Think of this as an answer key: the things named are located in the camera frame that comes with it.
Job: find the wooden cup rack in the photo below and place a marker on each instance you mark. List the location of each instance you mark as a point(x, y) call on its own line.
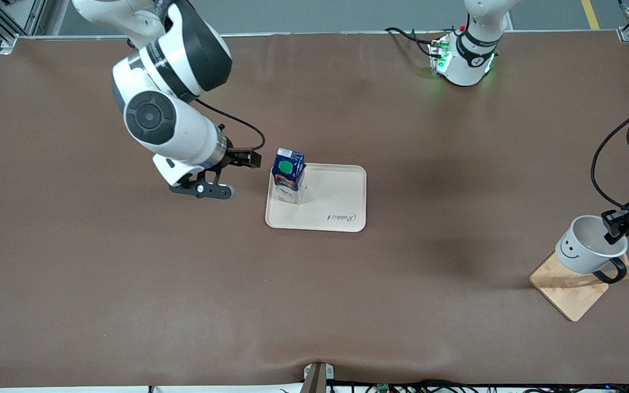
point(565, 297)

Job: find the blue white milk carton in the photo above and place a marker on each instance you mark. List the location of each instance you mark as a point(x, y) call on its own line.
point(289, 174)

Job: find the brown table cover sheet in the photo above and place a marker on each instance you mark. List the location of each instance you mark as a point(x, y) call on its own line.
point(314, 300)

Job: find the small green circuit board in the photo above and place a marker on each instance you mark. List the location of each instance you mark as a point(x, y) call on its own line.
point(384, 388)

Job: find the beige plastic tray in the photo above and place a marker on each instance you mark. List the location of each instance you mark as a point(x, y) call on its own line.
point(325, 207)

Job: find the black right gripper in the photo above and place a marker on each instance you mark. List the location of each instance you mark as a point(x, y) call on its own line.
point(233, 156)

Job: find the metal bracket with wooden post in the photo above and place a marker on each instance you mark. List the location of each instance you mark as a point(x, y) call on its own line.
point(317, 379)

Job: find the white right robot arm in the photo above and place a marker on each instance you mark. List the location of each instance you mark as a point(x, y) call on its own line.
point(167, 109)

